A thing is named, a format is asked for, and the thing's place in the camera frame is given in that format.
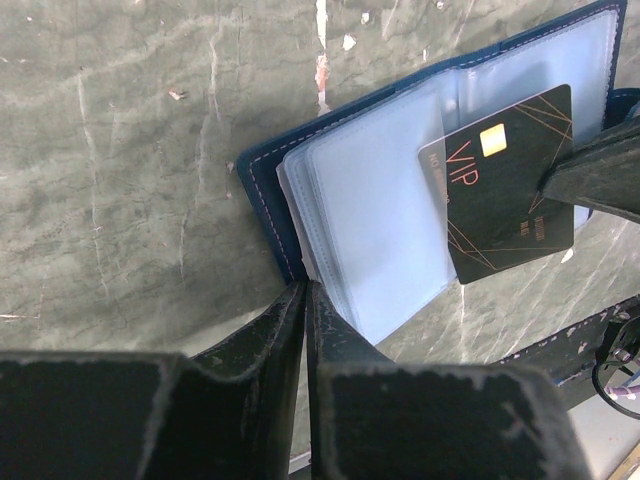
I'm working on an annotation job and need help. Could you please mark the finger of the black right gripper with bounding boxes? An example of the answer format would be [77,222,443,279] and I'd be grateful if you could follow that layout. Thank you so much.
[540,119,639,222]

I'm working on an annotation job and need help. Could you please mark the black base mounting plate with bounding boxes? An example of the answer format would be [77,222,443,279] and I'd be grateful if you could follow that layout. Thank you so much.
[497,295,639,408]

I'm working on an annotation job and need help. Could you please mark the blue leather card holder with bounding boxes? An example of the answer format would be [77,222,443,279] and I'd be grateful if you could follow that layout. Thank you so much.
[236,1,627,344]

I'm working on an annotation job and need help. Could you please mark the black VIP credit card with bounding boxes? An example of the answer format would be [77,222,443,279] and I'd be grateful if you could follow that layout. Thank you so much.
[418,84,575,285]

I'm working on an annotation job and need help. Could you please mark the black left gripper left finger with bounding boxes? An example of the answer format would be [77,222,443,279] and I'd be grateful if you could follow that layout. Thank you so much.
[189,280,307,480]

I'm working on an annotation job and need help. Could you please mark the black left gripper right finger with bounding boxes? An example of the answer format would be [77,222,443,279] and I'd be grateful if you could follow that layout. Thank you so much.
[305,281,392,479]

